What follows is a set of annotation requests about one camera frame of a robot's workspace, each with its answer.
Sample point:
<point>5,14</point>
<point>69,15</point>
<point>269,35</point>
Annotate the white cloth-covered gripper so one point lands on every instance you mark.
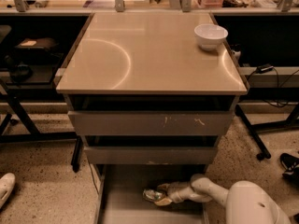
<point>179,194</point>

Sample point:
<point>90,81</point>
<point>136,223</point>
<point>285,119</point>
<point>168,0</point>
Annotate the crushed green 7up can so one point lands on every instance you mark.
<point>153,195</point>

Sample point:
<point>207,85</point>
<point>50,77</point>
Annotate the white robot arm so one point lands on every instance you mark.
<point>244,202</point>

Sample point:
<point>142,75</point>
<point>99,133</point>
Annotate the open bottom grey drawer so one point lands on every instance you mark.
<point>121,196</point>

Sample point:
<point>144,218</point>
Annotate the middle grey drawer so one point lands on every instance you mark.
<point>150,155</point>

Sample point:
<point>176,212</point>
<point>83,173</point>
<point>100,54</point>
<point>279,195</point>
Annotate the grey drawer cabinet with counter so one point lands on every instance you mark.
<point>149,62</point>

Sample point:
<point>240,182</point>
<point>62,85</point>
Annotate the top grey drawer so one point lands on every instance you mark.
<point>150,123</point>

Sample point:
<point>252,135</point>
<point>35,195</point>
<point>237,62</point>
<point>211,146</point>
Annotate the black table leg with caster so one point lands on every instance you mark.
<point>264,153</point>

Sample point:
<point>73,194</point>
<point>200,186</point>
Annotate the black sneaker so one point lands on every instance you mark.
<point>291,165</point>

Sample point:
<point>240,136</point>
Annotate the white shoe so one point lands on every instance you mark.
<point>7,183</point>

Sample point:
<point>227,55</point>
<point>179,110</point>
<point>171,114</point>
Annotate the black power adapter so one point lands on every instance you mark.
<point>264,68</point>

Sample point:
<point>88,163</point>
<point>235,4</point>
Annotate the white ceramic bowl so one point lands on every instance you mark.
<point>209,36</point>

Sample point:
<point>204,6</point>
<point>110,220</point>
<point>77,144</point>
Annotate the black headphones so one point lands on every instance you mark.
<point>18,71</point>

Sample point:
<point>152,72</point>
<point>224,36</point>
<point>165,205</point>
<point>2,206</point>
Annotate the black bag on shelf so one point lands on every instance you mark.
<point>37,50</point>

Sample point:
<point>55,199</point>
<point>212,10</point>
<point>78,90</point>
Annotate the black desk frame left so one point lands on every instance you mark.
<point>34,134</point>

